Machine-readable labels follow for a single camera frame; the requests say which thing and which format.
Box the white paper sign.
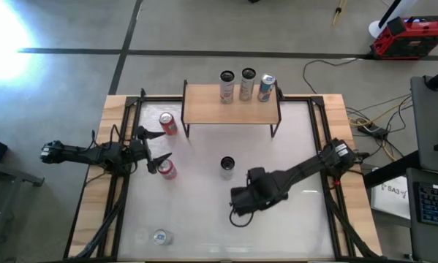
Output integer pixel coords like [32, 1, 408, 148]
[370, 175, 412, 220]

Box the yellow floor cable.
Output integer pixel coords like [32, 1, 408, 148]
[348, 95, 413, 161]

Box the white Celsius Tropical Vibe can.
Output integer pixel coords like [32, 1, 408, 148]
[238, 67, 257, 102]

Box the red black toolbox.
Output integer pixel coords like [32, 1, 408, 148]
[370, 15, 438, 61]

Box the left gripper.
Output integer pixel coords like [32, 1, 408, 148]
[123, 125, 173, 175]

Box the black floor cable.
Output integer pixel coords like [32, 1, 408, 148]
[301, 57, 358, 95]

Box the red Fanta can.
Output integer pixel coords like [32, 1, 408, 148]
[156, 159, 178, 180]
[158, 111, 178, 137]

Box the black power strip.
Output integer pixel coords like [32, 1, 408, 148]
[357, 123, 390, 139]

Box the black keyboard with blue keys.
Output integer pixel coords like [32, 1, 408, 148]
[417, 183, 438, 228]

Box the wooden shelf with black frame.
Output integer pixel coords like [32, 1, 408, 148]
[181, 79, 282, 140]

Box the thin yellow pole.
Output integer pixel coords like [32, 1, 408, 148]
[331, 0, 347, 27]

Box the white Celsius Peach Vibe can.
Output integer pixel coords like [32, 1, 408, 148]
[219, 69, 236, 105]
[219, 156, 236, 180]

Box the white round stand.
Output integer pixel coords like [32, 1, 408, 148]
[368, 0, 419, 39]

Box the grey desk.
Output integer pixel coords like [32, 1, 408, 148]
[404, 75, 438, 263]

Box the black aluminium table frame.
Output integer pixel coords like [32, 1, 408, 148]
[63, 87, 382, 262]

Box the blue silver Red Bull can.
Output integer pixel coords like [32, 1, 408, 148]
[257, 72, 276, 103]
[152, 228, 175, 246]

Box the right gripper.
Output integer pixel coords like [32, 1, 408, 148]
[229, 167, 290, 217]

